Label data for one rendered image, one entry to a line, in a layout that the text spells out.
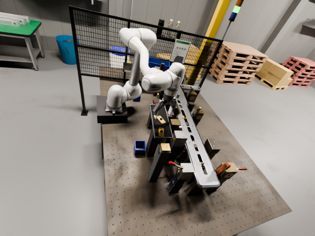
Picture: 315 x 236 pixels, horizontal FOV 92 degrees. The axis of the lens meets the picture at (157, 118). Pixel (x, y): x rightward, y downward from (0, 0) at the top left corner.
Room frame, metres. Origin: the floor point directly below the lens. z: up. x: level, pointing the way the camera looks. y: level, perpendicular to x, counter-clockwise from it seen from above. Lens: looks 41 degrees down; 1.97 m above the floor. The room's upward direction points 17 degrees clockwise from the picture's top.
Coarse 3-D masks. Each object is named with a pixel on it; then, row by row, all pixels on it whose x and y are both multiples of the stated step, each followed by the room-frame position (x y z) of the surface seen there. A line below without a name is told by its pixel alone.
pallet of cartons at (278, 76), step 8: (264, 64) 6.19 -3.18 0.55; (272, 64) 5.98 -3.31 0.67; (256, 72) 6.25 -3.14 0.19; (264, 72) 6.03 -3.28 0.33; (272, 72) 5.84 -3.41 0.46; (280, 72) 5.65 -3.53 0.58; (288, 72) 5.53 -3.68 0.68; (264, 80) 5.96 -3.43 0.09; (272, 80) 5.69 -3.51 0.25; (280, 80) 5.51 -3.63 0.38; (288, 80) 5.78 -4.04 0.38; (272, 88) 5.52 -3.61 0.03; (280, 88) 5.69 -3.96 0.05
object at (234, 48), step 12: (228, 48) 4.79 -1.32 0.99; (240, 48) 5.19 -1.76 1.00; (252, 48) 5.71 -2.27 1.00; (216, 60) 5.10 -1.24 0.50; (228, 60) 4.62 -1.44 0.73; (240, 60) 5.25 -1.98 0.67; (252, 60) 4.99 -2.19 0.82; (264, 60) 5.17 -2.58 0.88; (216, 72) 5.01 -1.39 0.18; (228, 72) 4.82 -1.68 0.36; (240, 72) 4.94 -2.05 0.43; (252, 72) 5.22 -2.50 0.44; (228, 84) 4.80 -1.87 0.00; (240, 84) 5.05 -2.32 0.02
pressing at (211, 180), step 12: (180, 96) 1.59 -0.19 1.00; (180, 108) 1.36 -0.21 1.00; (180, 120) 1.16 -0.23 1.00; (192, 120) 1.22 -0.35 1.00; (192, 132) 1.05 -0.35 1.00; (192, 144) 0.90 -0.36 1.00; (192, 156) 0.77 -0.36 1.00; (204, 156) 0.81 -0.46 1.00; (204, 180) 0.60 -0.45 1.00; (216, 180) 0.63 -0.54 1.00
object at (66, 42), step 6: (60, 36) 3.37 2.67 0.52; (66, 36) 3.47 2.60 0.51; (72, 36) 3.52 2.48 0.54; (60, 42) 3.09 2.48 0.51; (66, 42) 3.12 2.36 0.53; (72, 42) 3.20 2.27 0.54; (60, 48) 3.11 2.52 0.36; (66, 48) 3.12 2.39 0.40; (72, 48) 3.20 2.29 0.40; (60, 54) 3.17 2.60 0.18; (66, 54) 3.12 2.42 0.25; (72, 54) 3.19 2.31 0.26; (66, 60) 3.13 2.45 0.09; (72, 60) 3.19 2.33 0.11
